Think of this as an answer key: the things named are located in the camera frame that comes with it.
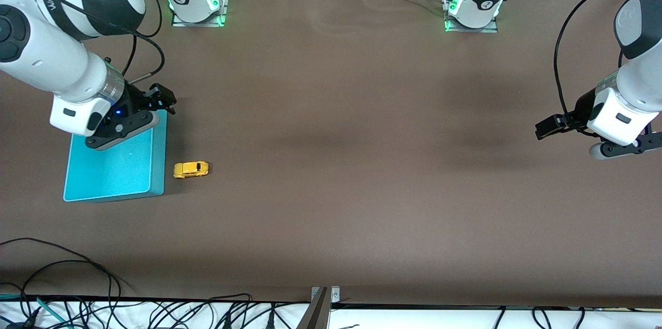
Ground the yellow toy beetle car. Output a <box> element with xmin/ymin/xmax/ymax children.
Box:
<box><xmin>173</xmin><ymin>161</ymin><xmax>209</xmax><ymax>180</ymax></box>

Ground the teal plastic box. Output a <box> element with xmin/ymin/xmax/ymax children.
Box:
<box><xmin>63</xmin><ymin>109</ymin><xmax>168</xmax><ymax>203</ymax></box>

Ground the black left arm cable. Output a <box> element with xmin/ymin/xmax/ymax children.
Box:
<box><xmin>553</xmin><ymin>0</ymin><xmax>662</xmax><ymax>120</ymax></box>

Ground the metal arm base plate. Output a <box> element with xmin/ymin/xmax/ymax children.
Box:
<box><xmin>444</xmin><ymin>0</ymin><xmax>499</xmax><ymax>34</ymax></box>
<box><xmin>172</xmin><ymin>0</ymin><xmax>229</xmax><ymax>27</ymax></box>

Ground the short looping black cable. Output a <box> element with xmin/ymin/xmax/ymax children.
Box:
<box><xmin>21</xmin><ymin>260</ymin><xmax>122</xmax><ymax>301</ymax></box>

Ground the long looping black cable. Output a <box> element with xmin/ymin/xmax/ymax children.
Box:
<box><xmin>0</xmin><ymin>237</ymin><xmax>136</xmax><ymax>301</ymax></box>

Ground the teal cable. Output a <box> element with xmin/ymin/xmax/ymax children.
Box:
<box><xmin>0</xmin><ymin>293</ymin><xmax>68</xmax><ymax>329</ymax></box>

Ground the metal corner bracket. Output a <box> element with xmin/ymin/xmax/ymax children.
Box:
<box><xmin>310</xmin><ymin>286</ymin><xmax>341</xmax><ymax>304</ymax></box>

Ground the dark metal post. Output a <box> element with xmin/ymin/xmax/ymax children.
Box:
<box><xmin>296</xmin><ymin>288</ymin><xmax>332</xmax><ymax>329</ymax></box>

